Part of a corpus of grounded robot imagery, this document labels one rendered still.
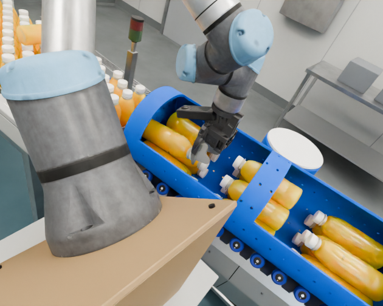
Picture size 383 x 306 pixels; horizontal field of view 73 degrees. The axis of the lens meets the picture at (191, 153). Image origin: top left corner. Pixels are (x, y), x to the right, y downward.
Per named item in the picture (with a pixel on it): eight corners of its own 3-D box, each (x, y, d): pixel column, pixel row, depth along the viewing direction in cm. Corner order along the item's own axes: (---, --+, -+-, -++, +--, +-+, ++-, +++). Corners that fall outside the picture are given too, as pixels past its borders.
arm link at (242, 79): (227, 37, 58) (258, 44, 61) (210, 81, 65) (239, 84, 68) (242, 52, 53) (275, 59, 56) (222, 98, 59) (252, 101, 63)
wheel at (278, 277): (290, 277, 75) (289, 274, 77) (276, 266, 76) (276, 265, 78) (281, 289, 75) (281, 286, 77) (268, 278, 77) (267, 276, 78)
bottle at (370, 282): (367, 300, 68) (303, 254, 73) (377, 277, 70) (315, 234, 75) (385, 303, 62) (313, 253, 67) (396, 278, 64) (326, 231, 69)
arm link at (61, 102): (27, 178, 26) (-29, 44, 24) (41, 168, 39) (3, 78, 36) (137, 141, 31) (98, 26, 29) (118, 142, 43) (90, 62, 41)
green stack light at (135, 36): (134, 42, 122) (136, 32, 119) (124, 36, 124) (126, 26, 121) (143, 41, 127) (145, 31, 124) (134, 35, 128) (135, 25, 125)
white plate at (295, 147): (272, 120, 133) (271, 122, 134) (263, 147, 112) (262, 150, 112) (323, 144, 130) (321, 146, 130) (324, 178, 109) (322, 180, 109)
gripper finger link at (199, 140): (193, 156, 73) (205, 131, 68) (188, 153, 73) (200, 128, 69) (200, 152, 77) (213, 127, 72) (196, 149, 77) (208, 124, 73)
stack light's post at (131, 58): (111, 192, 197) (132, 53, 127) (107, 189, 198) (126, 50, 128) (115, 189, 200) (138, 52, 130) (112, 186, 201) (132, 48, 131)
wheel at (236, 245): (247, 244, 79) (247, 242, 81) (234, 234, 80) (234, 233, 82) (238, 255, 79) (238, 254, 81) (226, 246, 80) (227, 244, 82)
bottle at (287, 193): (286, 214, 74) (231, 176, 79) (292, 200, 79) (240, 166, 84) (300, 198, 69) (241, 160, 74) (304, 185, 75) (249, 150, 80)
